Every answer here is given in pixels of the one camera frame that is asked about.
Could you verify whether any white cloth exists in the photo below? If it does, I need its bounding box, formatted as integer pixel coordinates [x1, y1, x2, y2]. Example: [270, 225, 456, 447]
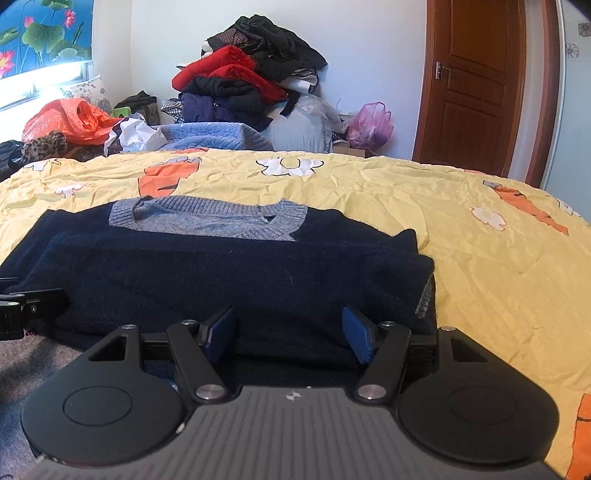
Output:
[277, 76, 320, 116]

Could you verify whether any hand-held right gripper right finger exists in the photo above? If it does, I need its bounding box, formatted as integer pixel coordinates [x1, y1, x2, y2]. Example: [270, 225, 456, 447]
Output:
[342, 305, 502, 403]

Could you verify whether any black bag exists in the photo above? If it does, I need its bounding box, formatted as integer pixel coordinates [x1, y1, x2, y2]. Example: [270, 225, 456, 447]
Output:
[113, 91, 160, 126]

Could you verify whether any cardboard box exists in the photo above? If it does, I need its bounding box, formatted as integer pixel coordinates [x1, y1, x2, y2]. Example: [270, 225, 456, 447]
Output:
[332, 138, 370, 158]

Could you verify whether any clear plastic bag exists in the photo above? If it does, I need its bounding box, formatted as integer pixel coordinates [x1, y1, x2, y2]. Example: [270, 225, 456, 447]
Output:
[295, 95, 346, 133]

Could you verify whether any lotus wall poster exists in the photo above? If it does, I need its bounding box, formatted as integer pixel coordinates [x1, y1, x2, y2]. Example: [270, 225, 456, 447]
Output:
[0, 0, 94, 81]

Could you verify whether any yellow printed bed blanket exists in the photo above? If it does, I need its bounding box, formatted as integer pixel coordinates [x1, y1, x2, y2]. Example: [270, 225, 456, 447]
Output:
[0, 148, 591, 480]

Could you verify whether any leopard print cloth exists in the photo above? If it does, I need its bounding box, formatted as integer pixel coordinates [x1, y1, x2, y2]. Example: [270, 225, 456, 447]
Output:
[21, 130, 69, 163]

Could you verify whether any white flower-patterned wardrobe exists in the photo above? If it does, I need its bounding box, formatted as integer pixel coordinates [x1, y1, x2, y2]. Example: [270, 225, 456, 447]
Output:
[542, 0, 591, 206]

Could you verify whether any white crumpled plastic sheet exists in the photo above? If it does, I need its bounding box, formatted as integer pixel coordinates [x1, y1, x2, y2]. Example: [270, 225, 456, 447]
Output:
[104, 115, 168, 155]

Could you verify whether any light blue knit sweater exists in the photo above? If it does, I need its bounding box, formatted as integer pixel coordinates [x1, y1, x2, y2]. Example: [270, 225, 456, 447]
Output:
[157, 122, 275, 152]

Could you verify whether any brown wooden door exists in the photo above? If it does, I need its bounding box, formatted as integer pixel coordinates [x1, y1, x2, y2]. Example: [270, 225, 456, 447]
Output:
[412, 0, 561, 188]

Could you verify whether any window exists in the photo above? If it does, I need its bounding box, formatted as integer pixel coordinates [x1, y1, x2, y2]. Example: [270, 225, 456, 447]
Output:
[0, 60, 93, 110]

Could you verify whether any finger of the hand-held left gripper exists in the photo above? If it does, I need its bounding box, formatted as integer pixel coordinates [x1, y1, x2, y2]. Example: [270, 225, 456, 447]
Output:
[0, 277, 70, 342]

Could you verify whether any pink plastic bag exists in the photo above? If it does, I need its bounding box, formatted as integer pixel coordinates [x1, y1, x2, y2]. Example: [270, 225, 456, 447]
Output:
[346, 102, 394, 151]

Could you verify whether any red garment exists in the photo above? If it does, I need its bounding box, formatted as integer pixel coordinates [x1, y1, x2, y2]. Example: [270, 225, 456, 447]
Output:
[172, 45, 289, 104]

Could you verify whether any navy and grey knit sweater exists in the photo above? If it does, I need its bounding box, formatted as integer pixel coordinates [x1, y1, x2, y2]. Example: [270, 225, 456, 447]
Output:
[0, 196, 437, 480]

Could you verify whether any black garment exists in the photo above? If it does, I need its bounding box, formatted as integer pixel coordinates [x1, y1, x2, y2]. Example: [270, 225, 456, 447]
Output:
[203, 15, 328, 85]

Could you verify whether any dark cloth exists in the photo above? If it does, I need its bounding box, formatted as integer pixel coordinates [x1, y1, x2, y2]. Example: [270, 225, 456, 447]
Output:
[0, 140, 25, 182]

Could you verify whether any checkered cloth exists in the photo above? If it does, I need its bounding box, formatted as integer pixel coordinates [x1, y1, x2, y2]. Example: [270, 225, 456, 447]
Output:
[161, 98, 185, 124]

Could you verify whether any floral pillow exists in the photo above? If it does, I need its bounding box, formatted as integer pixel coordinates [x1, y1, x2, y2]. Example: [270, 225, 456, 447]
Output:
[60, 75, 114, 116]

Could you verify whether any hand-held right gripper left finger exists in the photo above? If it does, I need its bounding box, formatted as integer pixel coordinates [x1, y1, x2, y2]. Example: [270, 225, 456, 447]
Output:
[88, 305, 238, 404]

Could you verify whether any pale grey pillow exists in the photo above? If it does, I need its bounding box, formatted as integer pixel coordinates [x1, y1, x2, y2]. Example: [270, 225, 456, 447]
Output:
[262, 111, 334, 154]

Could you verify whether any orange plastic bag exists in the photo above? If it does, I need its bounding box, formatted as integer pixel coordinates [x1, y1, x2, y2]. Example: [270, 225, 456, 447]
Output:
[22, 98, 124, 145]

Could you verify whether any dark navy jacket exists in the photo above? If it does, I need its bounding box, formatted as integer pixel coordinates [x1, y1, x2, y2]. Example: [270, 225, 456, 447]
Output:
[179, 76, 279, 133]

